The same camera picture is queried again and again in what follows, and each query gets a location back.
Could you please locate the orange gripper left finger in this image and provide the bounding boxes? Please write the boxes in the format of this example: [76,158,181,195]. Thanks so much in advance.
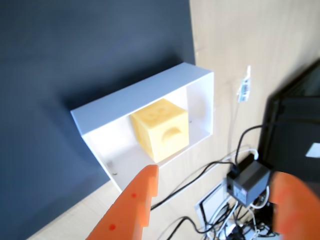
[86,164,160,240]

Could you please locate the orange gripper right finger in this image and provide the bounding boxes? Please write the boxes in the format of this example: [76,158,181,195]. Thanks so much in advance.
[268,171,320,236]

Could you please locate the yellow cube block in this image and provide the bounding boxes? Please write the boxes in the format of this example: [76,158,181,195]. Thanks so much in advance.
[130,97,190,164]

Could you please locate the white open box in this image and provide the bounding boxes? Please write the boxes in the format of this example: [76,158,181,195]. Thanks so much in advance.
[70,62,215,193]

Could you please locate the black power adapter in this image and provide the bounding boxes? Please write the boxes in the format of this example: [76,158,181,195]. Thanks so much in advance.
[225,159,273,208]

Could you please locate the black monitor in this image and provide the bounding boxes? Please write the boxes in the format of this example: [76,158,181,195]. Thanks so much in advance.
[258,58,320,185]

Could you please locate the dark grey table mat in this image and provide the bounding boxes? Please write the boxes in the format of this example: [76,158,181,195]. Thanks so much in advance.
[0,0,196,240]

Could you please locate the black cable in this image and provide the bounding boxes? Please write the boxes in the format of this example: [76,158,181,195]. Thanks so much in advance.
[149,124,267,211]

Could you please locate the white rectangular floor outlet frame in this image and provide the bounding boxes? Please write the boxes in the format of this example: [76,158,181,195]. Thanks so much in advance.
[194,181,232,227]

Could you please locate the white cable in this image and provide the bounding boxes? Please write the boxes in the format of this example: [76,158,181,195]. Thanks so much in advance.
[219,147,259,166]

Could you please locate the white cable label tag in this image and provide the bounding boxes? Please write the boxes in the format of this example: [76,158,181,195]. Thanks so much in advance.
[236,65,252,103]

